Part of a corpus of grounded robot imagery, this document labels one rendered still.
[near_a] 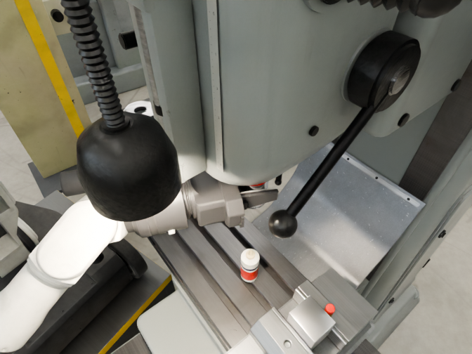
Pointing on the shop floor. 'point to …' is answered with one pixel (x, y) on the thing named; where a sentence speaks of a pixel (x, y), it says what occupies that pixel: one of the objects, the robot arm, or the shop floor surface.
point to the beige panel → (39, 92)
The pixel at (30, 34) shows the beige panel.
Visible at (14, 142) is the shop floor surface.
